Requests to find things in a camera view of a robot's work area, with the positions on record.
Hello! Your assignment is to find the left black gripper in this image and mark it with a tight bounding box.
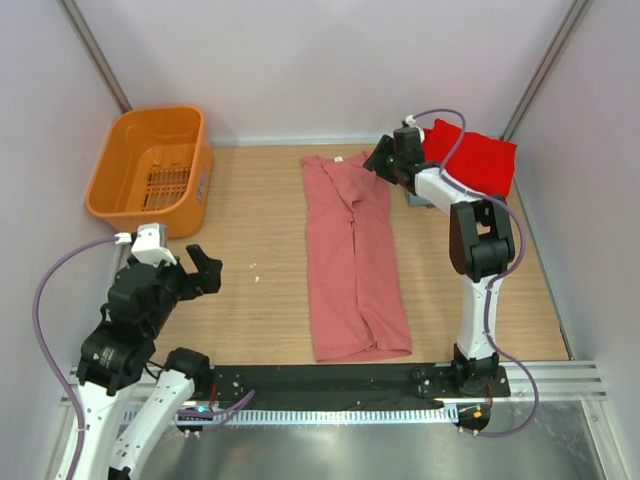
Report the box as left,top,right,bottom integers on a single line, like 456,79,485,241
144,243,221,335

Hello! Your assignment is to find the pink t shirt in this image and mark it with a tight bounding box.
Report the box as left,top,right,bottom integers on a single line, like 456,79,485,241
301,153,412,363

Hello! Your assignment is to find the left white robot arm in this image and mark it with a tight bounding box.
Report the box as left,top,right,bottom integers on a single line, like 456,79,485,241
58,244,223,479

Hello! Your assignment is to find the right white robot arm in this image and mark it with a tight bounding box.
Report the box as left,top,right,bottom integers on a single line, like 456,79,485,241
364,126,515,396

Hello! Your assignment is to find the grey folded t shirt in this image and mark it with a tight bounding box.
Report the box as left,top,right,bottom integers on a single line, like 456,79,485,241
406,192,435,209

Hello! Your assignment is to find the red folded t shirt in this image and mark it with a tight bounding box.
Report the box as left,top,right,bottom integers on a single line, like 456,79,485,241
422,119,517,197

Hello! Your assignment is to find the orange plastic basket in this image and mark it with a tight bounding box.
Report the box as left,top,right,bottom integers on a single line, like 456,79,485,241
85,105,213,238

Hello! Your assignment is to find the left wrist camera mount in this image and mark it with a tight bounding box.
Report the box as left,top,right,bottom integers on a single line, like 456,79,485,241
114,222,177,267

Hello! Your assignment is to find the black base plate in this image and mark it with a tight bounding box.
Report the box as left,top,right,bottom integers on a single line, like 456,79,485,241
210,363,511,410

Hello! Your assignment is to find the white slotted cable duct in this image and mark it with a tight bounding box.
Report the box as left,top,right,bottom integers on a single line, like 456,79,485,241
121,404,459,428

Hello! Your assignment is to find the aluminium frame rail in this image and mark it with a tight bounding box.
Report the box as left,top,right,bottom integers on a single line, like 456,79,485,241
59,362,609,409

